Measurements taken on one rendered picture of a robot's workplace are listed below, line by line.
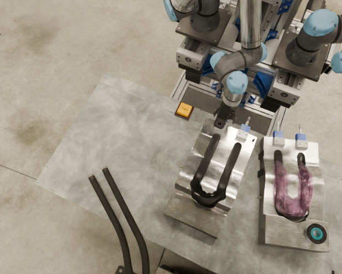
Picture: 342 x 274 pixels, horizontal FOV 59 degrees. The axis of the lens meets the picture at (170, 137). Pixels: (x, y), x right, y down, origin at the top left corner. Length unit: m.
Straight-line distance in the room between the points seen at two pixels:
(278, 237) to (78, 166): 0.97
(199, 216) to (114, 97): 0.76
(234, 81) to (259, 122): 1.19
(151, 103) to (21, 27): 1.96
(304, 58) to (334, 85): 1.44
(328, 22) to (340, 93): 1.54
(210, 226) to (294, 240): 0.35
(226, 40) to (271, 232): 0.97
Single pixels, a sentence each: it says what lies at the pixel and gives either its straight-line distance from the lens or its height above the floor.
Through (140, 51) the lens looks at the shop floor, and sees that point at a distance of 2.83.
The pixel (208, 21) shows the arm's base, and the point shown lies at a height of 1.10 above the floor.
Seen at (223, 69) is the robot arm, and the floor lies 1.25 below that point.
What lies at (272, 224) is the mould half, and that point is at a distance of 1.39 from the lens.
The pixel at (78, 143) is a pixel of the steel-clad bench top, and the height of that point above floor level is 0.80.
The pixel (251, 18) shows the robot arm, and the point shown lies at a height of 1.39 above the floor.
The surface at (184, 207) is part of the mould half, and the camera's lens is 1.38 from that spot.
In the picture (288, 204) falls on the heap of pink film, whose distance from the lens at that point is 1.45.
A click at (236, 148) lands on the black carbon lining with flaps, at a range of 1.46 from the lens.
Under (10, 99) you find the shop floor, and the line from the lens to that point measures 2.89.
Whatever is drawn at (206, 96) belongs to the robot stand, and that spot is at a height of 0.21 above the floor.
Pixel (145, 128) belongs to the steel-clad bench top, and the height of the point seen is 0.80.
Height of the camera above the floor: 2.23
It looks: 68 degrees down
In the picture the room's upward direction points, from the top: 1 degrees counter-clockwise
